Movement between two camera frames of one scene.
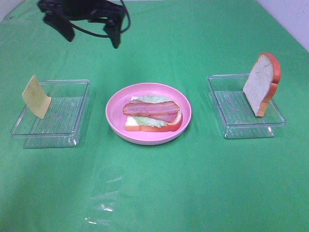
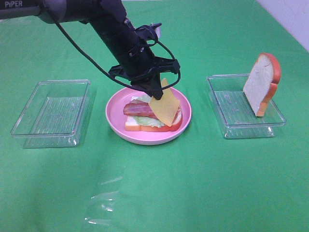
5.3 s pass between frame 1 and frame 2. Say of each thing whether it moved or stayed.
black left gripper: moved
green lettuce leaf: stayed
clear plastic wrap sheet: stayed
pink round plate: stayed
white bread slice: stayed
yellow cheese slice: moved
